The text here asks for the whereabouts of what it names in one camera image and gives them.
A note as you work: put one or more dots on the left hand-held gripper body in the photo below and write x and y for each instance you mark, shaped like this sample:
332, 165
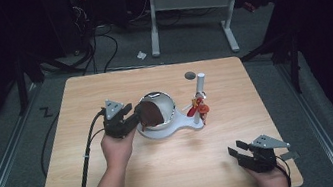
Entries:
117, 123

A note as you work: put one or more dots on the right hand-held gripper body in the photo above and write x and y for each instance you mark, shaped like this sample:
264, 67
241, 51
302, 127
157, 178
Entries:
260, 158

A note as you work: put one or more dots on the dark brown pouch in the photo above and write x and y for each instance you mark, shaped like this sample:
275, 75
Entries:
150, 113

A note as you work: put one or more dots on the white bowl with silver rim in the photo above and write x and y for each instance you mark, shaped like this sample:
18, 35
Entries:
166, 107

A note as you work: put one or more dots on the white key stand with post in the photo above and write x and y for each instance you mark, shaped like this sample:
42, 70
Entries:
189, 123

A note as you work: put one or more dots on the person's left hand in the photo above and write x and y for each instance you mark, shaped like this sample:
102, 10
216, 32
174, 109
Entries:
117, 150

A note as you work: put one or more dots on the person's right hand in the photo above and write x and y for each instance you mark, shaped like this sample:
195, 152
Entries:
273, 183

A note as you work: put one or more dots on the grey tape strip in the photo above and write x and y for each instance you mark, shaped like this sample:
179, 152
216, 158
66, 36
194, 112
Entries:
289, 155

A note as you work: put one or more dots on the crumpled white paper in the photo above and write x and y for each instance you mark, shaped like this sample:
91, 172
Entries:
141, 55

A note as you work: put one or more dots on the dark round table grommet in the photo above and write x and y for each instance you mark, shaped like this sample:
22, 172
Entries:
190, 75

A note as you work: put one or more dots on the black metal stand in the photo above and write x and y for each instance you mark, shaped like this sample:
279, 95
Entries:
294, 63
21, 86

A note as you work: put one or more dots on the white-legged desk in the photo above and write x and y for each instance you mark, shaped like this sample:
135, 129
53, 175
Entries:
190, 0

